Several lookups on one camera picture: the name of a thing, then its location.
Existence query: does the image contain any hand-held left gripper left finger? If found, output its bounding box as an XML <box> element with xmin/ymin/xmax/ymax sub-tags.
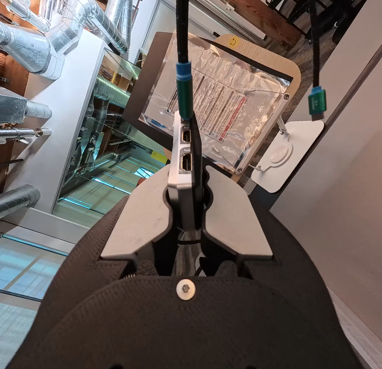
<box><xmin>100</xmin><ymin>165</ymin><xmax>176</xmax><ymax>275</ymax></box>

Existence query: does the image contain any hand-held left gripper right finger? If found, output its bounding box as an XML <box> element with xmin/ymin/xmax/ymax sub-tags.
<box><xmin>201</xmin><ymin>165</ymin><xmax>274</xmax><ymax>276</ymax></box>

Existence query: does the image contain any silver black hdmi switch box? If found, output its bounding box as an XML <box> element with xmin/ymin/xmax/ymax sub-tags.
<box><xmin>167</xmin><ymin>111</ymin><xmax>206</xmax><ymax>231</ymax></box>

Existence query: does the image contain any black braided hdmi cable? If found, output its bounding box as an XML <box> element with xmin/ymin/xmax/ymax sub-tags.
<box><xmin>306</xmin><ymin>0</ymin><xmax>327</xmax><ymax>121</ymax></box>
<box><xmin>174</xmin><ymin>0</ymin><xmax>195</xmax><ymax>121</ymax></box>

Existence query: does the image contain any light wooden board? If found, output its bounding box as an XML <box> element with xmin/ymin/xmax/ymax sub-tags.
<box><xmin>214</xmin><ymin>34</ymin><xmax>302</xmax><ymax>193</ymax></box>

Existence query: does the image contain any cluster of silver ventilation ducts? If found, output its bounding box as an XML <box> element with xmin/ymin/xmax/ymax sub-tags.
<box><xmin>0</xmin><ymin>0</ymin><xmax>141</xmax><ymax>219</ymax></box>

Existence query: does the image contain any black office chair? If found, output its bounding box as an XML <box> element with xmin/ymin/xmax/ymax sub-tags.
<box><xmin>266</xmin><ymin>0</ymin><xmax>382</xmax><ymax>44</ymax></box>

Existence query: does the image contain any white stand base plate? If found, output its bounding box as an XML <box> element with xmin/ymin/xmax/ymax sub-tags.
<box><xmin>251</xmin><ymin>120</ymin><xmax>325</xmax><ymax>194</ymax></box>

